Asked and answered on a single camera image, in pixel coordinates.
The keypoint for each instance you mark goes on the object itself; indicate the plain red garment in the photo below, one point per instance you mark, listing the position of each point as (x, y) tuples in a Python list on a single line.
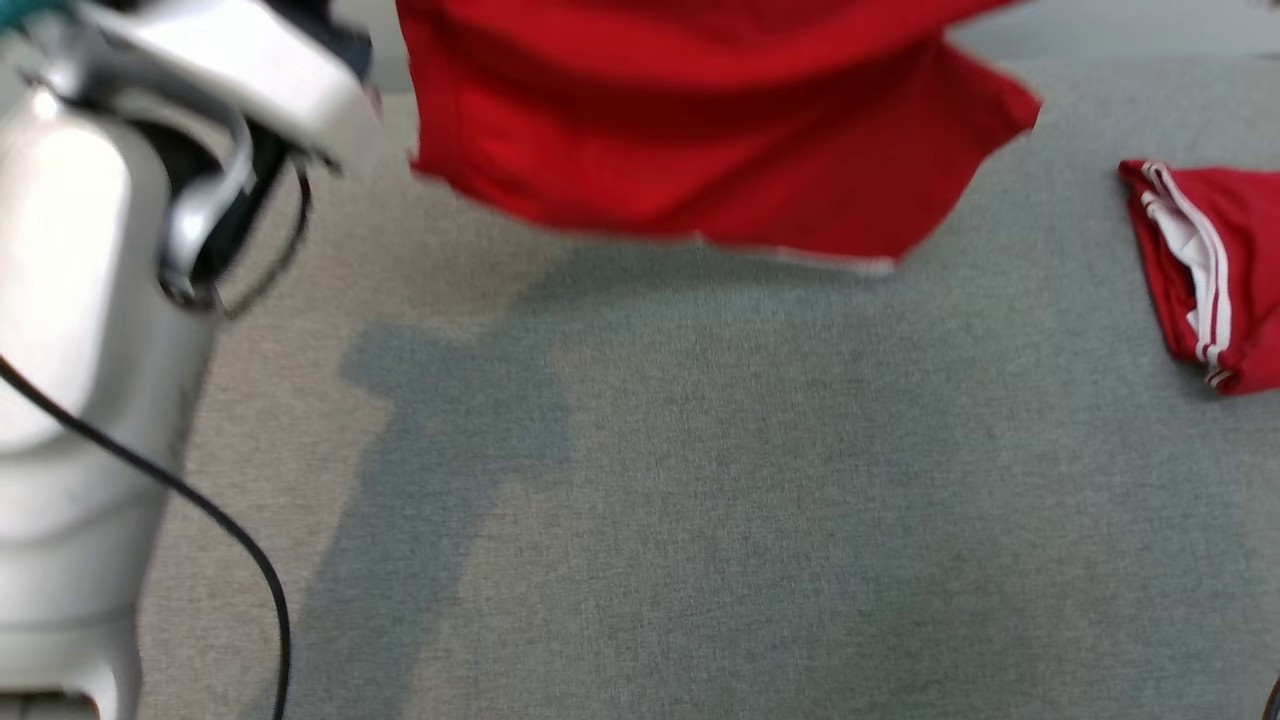
[(700, 130)]

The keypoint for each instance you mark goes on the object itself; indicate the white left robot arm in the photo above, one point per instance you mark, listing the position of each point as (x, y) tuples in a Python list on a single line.
[(70, 350)]

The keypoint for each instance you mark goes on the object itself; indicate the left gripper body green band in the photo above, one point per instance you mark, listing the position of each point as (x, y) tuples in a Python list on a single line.
[(230, 60)]

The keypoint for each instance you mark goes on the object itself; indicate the red basketball jersey white stripes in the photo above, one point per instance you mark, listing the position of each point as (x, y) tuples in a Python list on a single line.
[(1250, 250)]

